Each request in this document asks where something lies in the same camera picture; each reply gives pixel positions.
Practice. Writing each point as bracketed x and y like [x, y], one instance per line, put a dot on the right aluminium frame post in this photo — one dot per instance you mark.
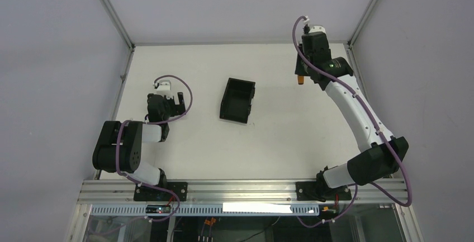
[350, 44]

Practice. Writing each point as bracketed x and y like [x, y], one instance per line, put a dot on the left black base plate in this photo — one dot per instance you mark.
[147, 194]

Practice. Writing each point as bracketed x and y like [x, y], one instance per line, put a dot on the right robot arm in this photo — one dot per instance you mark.
[380, 151]

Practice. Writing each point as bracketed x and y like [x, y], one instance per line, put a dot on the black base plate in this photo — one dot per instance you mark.
[147, 194]
[311, 191]

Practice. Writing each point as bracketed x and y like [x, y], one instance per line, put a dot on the left aluminium frame post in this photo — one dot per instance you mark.
[120, 28]

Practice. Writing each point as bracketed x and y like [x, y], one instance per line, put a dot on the black plastic bin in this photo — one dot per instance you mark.
[236, 103]

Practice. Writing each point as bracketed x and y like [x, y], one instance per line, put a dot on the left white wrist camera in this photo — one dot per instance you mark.
[163, 88]

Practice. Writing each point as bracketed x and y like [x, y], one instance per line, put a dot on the aluminium front rail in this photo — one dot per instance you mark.
[220, 191]

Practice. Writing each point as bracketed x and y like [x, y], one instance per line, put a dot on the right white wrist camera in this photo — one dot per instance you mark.
[310, 29]

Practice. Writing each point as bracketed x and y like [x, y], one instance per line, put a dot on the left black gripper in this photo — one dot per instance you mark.
[175, 106]

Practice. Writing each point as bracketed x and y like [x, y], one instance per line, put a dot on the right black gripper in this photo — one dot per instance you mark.
[302, 67]

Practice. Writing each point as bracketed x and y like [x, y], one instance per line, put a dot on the white slotted cable duct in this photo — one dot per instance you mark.
[224, 209]

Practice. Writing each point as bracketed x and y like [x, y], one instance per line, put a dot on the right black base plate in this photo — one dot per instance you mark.
[311, 191]

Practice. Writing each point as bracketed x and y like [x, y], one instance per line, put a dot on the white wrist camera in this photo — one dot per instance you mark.
[310, 29]
[163, 88]

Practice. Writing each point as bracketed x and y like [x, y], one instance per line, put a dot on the orange handle screwdriver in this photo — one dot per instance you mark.
[300, 80]

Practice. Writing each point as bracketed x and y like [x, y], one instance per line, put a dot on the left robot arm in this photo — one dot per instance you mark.
[118, 149]

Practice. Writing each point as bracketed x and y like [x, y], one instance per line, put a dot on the aluminium frame post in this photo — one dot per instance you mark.
[350, 44]
[120, 28]

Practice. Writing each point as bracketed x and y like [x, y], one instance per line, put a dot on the small electronics board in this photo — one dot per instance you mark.
[158, 209]

